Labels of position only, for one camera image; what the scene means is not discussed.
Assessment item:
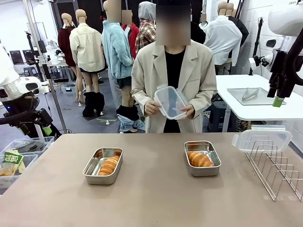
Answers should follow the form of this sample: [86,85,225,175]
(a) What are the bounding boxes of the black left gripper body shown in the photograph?
[31,107,53,128]

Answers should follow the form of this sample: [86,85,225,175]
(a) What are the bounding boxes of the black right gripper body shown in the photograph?
[269,50,297,93]

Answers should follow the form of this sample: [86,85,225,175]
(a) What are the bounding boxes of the stainless steel tongs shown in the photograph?
[241,87,259,101]

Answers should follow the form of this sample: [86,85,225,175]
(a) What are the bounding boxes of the perforated steel baking tray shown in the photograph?
[227,87,287,105]

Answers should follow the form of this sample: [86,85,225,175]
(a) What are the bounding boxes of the rectangular stainless steel container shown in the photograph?
[184,141,222,177]
[82,148,123,185]

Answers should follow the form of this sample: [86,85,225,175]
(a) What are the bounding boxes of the golden brown croissant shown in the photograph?
[98,155,120,176]
[187,151,214,167]

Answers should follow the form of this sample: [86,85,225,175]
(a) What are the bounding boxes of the clear plastic container lid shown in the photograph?
[232,125,293,152]
[154,86,189,120]

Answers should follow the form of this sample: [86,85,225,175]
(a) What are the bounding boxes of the person's left forearm beige sleeve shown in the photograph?
[187,90,217,119]

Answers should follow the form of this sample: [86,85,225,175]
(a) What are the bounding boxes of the person's right forearm beige sleeve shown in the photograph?
[131,89,155,107]

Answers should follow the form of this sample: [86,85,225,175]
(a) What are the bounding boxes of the person's left hand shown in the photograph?
[178,105,195,120]

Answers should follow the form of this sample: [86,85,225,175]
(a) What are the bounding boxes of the person's right hand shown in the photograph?
[144,98,160,117]

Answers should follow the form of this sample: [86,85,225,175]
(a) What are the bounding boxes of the clear plastic bin with utensils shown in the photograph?
[6,136,55,157]

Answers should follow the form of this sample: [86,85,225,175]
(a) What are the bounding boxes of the white side table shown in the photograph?
[215,74,303,122]

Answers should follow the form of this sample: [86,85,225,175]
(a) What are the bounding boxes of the slanted metal pole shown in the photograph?
[23,0,68,134]

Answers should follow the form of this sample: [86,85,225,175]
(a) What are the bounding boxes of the white work table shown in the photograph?
[35,81,50,92]

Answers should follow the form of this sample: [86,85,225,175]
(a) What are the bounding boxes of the tall black tripod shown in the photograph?
[248,17,265,76]

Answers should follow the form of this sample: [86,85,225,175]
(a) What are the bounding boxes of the clear plastic bin with snacks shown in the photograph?
[0,153,39,190]

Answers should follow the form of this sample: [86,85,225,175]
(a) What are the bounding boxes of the clear floor storage box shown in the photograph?
[61,84,77,95]

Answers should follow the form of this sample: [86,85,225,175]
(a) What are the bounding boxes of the green snack bag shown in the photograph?
[1,149,25,176]

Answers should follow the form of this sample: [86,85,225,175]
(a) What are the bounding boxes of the grey plastic stool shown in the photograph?
[23,67,40,80]

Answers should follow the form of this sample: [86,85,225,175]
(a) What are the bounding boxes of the mannequin in black jacket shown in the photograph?
[226,2,250,48]

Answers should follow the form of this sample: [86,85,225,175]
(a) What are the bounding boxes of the mannequin in white shirt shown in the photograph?
[203,1,243,67]

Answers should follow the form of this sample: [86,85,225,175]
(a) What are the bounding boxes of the mannequin in dark red sweater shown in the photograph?
[58,13,77,68]

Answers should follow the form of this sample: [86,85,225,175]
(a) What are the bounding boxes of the mannequin in cream jacket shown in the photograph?
[69,9,107,116]

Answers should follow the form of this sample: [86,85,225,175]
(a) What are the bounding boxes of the mannequin in black top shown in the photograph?
[190,21,206,44]

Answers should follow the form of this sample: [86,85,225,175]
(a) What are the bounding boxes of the mannequin in blue fleece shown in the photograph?
[101,0,145,133]

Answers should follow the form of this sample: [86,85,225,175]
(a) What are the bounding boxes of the person in beige coat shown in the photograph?
[131,0,217,134]

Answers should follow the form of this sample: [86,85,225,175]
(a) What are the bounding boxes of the mannequin in red jacket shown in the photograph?
[121,10,140,60]

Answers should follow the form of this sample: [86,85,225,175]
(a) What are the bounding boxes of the mannequin in plaid shirt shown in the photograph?
[135,1,157,51]

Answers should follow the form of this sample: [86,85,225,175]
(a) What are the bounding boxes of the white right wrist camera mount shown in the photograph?
[248,53,274,68]

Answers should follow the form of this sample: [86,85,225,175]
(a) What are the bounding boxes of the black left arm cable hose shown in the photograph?
[0,113,37,126]

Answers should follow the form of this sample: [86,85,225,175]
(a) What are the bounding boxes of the black camera stand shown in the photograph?
[25,30,47,82]

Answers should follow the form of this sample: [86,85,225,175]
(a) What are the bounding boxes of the metal wire rack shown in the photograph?
[245,142,303,201]

